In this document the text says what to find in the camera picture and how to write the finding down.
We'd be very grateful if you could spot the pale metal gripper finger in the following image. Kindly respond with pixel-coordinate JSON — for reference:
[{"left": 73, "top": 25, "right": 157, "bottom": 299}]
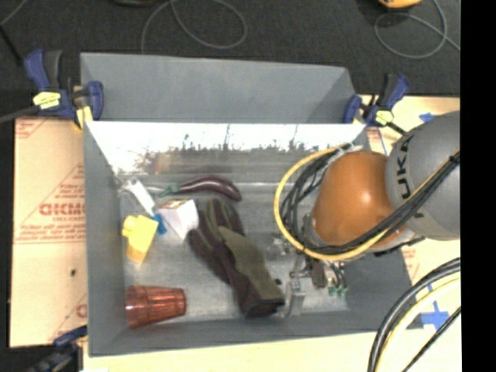
[
  {"left": 266, "top": 238, "right": 292, "bottom": 261},
  {"left": 279, "top": 280, "right": 308, "bottom": 318}
]

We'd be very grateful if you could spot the white bottle with blue cap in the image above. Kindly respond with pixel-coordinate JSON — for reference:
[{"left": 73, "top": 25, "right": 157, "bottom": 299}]
[{"left": 115, "top": 176, "right": 168, "bottom": 236}]

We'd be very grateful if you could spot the yellow toy block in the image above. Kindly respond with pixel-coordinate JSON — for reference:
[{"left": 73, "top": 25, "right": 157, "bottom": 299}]
[{"left": 121, "top": 214, "right": 160, "bottom": 265}]

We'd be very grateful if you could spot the purple toy eggplant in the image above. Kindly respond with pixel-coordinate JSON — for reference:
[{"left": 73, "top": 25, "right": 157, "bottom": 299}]
[{"left": 160, "top": 174, "right": 243, "bottom": 203}]

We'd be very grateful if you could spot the brown cardboard board, red print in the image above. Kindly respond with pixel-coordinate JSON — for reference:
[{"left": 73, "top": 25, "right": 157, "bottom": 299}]
[{"left": 8, "top": 115, "right": 89, "bottom": 349}]

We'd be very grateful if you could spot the white paper box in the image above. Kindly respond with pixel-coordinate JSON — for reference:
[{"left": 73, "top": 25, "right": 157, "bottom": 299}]
[{"left": 157, "top": 198, "right": 201, "bottom": 240}]

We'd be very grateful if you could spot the grey metal bin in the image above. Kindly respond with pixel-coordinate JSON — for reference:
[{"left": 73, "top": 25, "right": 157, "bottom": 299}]
[{"left": 79, "top": 52, "right": 414, "bottom": 357}]

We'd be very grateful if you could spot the red-brown clear plastic cup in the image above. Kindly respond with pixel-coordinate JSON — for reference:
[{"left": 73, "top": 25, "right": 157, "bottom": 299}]
[{"left": 124, "top": 284, "right": 188, "bottom": 329}]

